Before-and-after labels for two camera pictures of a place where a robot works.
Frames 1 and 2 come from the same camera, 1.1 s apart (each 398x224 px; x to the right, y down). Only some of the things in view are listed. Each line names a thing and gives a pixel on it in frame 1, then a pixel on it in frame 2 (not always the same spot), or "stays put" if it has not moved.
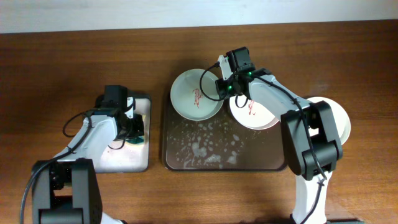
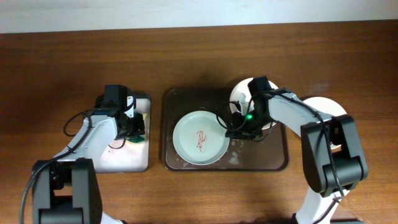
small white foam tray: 120,157 stays put
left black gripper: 137,121 stays put
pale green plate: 194,95 -> 199,139
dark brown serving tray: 220,144 stays put
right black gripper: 221,85 -> 239,131
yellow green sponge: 136,140 stays put
